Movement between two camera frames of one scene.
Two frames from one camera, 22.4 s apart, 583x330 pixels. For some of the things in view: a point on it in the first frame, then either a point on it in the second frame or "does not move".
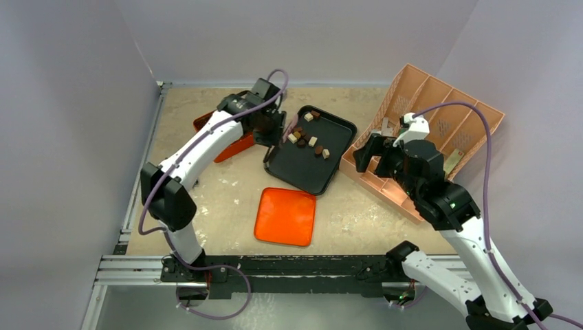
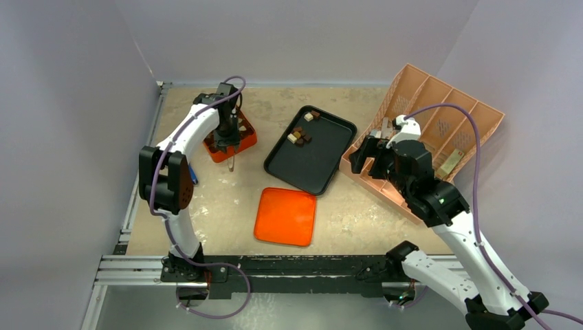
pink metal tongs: (293, 123) to (230, 157)
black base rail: (227, 275) does not move
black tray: (313, 151) does not move
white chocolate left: (292, 138) does not move
